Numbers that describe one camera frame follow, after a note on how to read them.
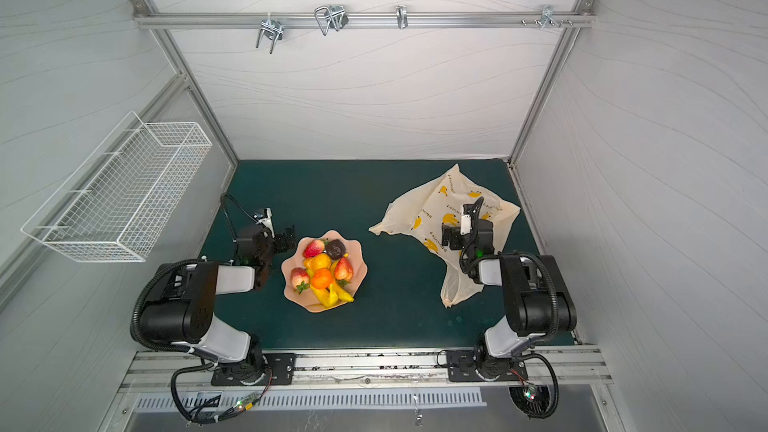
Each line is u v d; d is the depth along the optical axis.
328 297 0.77
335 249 0.88
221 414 0.66
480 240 0.73
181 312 0.45
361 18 0.78
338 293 0.77
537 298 0.46
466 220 0.84
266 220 0.83
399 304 0.84
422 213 0.99
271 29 0.79
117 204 0.68
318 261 0.87
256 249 0.73
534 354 0.68
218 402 0.71
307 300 0.82
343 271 0.85
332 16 0.77
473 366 0.73
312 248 0.88
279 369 0.74
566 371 0.75
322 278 0.82
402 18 0.78
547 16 0.76
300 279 0.82
